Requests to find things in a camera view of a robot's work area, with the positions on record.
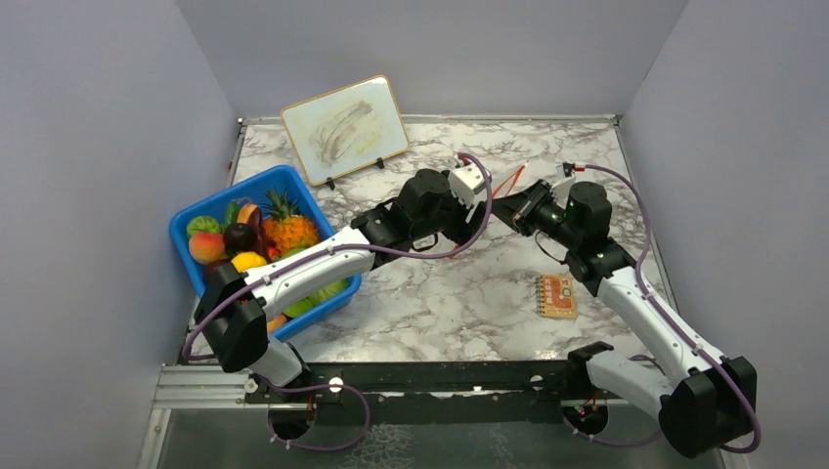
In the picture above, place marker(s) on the white drawing board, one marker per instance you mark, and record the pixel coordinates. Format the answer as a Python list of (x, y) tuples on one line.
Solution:
[(345, 130)]

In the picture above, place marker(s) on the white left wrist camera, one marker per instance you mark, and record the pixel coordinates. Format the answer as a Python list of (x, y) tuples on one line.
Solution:
[(466, 183)]

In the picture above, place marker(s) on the small orange notebook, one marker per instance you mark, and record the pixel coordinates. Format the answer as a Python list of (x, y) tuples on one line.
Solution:
[(556, 297)]

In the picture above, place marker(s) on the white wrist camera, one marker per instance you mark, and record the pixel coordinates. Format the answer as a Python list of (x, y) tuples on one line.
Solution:
[(466, 183), (565, 179)]

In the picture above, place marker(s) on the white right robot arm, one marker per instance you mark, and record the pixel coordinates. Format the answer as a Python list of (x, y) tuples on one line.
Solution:
[(700, 398)]

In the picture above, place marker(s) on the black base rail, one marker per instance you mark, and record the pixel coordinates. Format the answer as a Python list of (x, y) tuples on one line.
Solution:
[(362, 394)]

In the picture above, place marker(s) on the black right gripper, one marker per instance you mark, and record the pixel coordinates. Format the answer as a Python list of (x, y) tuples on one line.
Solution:
[(533, 198)]

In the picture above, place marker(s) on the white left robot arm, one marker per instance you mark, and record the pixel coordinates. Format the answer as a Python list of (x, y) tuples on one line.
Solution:
[(235, 307)]

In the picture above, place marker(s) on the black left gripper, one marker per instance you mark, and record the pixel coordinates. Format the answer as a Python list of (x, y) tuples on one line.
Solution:
[(463, 230)]

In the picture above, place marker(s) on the dark purple toy plum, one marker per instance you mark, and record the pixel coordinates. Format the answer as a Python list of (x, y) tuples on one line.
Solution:
[(240, 237)]

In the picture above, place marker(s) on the toy pineapple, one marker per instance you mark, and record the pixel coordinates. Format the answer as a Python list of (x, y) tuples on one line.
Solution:
[(285, 227)]

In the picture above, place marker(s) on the yellow toy pear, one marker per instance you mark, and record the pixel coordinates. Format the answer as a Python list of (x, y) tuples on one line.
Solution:
[(245, 261)]

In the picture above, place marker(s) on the green toy starfruit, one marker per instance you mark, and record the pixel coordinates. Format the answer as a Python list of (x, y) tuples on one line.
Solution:
[(298, 309)]

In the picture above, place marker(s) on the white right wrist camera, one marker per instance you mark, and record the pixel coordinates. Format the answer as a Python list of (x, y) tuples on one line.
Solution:
[(565, 179)]

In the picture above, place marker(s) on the clear orange-zip bag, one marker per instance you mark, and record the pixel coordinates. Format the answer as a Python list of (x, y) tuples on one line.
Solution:
[(502, 179)]

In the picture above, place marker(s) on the orange toy peach front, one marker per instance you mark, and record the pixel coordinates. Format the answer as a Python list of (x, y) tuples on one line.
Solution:
[(276, 323)]

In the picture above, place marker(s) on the dark red toy fruit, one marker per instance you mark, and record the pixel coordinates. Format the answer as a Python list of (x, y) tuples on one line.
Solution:
[(209, 269)]

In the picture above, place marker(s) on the small green toy cabbage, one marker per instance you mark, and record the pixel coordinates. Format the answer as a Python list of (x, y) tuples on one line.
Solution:
[(203, 224)]

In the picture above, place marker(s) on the blue plastic basket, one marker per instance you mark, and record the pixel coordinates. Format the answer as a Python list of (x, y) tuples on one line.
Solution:
[(282, 178)]

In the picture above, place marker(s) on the green toy pepper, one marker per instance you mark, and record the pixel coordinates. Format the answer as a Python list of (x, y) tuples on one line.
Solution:
[(231, 214)]

